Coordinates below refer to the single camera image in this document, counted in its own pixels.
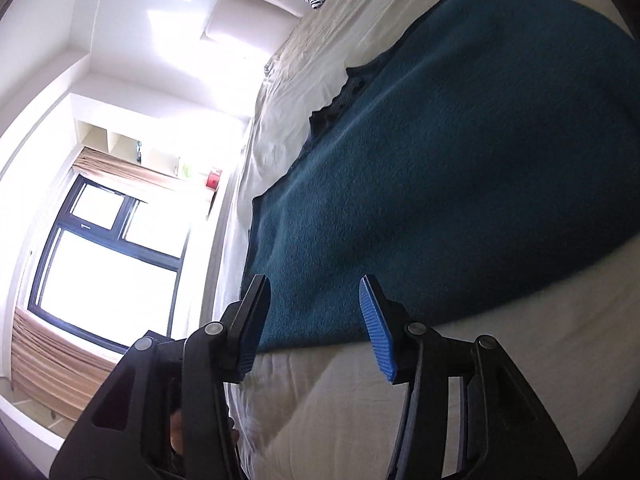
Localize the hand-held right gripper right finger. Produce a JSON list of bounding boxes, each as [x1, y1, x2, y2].
[[359, 275, 593, 480]]

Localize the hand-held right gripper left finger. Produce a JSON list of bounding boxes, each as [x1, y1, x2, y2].
[[49, 274, 272, 480]]

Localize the dark teal sweater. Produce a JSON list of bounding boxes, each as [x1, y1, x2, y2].
[[244, 0, 640, 353]]

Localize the bed with beige sheet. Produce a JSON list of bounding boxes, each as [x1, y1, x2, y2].
[[220, 0, 640, 480]]

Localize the black framed window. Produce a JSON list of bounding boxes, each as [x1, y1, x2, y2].
[[27, 175, 193, 356]]

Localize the cream padded headboard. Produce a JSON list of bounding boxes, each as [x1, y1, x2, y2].
[[200, 0, 331, 61]]

